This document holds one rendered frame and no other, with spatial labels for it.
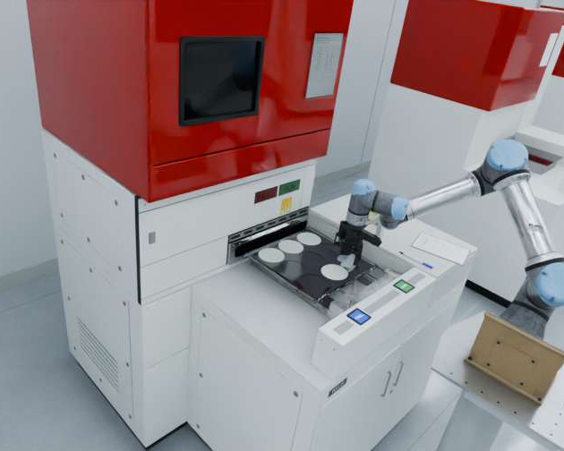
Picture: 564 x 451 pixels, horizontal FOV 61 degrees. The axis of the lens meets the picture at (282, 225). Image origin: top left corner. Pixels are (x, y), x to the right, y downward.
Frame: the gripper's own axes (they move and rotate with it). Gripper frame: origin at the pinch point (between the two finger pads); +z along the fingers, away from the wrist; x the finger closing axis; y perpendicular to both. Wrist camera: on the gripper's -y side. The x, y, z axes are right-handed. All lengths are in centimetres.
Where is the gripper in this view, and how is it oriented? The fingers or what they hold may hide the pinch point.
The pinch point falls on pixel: (350, 268)
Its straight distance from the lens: 179.9
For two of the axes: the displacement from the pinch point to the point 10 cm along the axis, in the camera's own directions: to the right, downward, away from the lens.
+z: -1.2, 8.7, 4.8
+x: 2.5, 5.0, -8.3
